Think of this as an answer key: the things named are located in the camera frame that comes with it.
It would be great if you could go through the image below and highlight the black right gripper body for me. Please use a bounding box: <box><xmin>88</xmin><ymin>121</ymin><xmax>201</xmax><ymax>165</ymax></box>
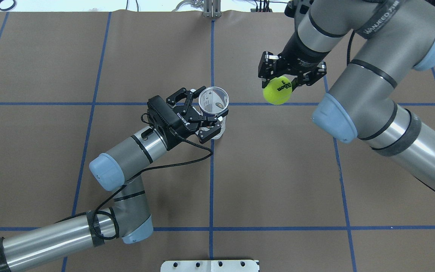
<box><xmin>276</xmin><ymin>32</ymin><xmax>328</xmax><ymax>74</ymax></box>

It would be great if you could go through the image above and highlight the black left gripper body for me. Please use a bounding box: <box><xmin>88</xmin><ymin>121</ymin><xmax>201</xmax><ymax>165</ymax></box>
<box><xmin>165</xmin><ymin>103</ymin><xmax>200</xmax><ymax>141</ymax></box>

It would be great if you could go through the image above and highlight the tennis ball with black logo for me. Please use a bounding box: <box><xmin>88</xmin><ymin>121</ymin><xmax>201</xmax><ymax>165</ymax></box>
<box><xmin>263</xmin><ymin>76</ymin><xmax>293</xmax><ymax>105</ymax></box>

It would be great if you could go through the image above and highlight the white blue tennis ball can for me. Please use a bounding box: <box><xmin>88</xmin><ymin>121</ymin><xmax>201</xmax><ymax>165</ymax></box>
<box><xmin>198</xmin><ymin>87</ymin><xmax>229</xmax><ymax>139</ymax></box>

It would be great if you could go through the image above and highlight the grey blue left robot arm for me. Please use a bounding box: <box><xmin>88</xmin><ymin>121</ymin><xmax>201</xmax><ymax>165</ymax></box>
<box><xmin>0</xmin><ymin>84</ymin><xmax>177</xmax><ymax>243</ymax></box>

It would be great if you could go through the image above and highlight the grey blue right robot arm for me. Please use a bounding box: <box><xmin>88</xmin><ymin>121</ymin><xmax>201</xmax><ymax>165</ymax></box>
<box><xmin>258</xmin><ymin>0</ymin><xmax>435</xmax><ymax>192</ymax></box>

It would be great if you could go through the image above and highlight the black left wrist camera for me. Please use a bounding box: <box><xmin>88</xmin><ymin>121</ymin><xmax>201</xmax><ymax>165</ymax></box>
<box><xmin>147</xmin><ymin>95</ymin><xmax>182</xmax><ymax>150</ymax></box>

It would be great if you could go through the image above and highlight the silver camera mount bracket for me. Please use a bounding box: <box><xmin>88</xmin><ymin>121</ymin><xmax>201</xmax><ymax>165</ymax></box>
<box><xmin>202</xmin><ymin>0</ymin><xmax>222</xmax><ymax>19</ymax></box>

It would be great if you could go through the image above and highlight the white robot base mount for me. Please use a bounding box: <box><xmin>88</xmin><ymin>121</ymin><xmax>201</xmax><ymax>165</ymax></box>
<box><xmin>160</xmin><ymin>260</ymin><xmax>261</xmax><ymax>272</ymax></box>

